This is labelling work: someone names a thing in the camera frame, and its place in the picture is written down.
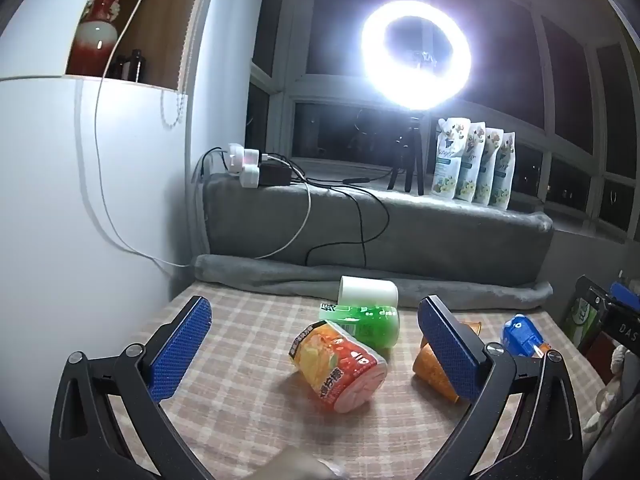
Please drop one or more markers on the white plain cup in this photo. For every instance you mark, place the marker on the white plain cup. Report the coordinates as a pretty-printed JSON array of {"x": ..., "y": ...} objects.
[{"x": 367, "y": 290}]

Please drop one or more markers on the red white vase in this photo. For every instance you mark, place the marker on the red white vase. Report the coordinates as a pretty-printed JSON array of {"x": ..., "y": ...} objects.
[{"x": 97, "y": 35}]

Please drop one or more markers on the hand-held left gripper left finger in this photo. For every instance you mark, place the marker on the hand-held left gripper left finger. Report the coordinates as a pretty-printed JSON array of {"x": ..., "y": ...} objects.
[{"x": 179, "y": 346}]

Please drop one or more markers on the white charger plug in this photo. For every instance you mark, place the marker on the white charger plug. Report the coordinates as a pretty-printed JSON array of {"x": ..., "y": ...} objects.
[{"x": 248, "y": 178}]

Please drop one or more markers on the white green refill pouch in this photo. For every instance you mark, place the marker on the white green refill pouch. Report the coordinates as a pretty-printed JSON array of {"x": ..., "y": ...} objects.
[
  {"x": 475, "y": 165},
  {"x": 504, "y": 175},
  {"x": 490, "y": 170},
  {"x": 451, "y": 160}
]

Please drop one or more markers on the black tripod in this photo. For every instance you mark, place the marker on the black tripod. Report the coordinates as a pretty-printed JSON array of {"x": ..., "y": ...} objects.
[{"x": 412, "y": 155}]

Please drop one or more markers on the grey blanket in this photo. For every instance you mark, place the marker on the grey blanket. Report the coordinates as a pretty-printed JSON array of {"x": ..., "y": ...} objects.
[{"x": 400, "y": 230}]

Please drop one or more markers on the window frame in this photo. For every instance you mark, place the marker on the window frame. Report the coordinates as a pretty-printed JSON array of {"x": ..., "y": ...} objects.
[{"x": 345, "y": 82}]

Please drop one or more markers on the beige plush toy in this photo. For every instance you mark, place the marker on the beige plush toy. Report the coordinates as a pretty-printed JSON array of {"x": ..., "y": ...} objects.
[{"x": 609, "y": 395}]

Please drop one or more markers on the dark bottle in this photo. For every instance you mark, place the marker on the dark bottle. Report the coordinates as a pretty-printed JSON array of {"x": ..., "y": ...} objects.
[{"x": 135, "y": 66}]

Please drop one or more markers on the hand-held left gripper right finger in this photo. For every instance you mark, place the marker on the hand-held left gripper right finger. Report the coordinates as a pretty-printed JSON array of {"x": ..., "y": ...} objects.
[{"x": 450, "y": 351}]

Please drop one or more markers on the black power adapter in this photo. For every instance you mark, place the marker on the black power adapter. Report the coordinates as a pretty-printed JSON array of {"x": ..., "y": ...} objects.
[{"x": 274, "y": 174}]

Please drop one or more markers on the green label packet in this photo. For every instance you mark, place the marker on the green label packet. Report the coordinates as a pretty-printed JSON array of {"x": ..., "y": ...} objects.
[{"x": 580, "y": 316}]

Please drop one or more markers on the checked tablecloth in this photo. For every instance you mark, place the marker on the checked tablecloth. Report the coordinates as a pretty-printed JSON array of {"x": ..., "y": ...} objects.
[{"x": 240, "y": 385}]

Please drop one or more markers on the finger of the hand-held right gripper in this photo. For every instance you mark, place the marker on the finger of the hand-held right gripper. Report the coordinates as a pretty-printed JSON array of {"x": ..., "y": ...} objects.
[
  {"x": 626, "y": 294},
  {"x": 593, "y": 294}
]

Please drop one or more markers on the orange paper cup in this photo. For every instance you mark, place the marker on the orange paper cup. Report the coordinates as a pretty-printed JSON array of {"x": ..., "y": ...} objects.
[{"x": 431, "y": 364}]

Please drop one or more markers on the blurred beige object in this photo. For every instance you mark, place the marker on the blurred beige object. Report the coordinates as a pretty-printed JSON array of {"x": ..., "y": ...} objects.
[{"x": 300, "y": 466}]

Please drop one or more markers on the red orange printed cup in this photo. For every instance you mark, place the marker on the red orange printed cup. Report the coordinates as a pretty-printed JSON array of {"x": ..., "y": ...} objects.
[{"x": 336, "y": 362}]

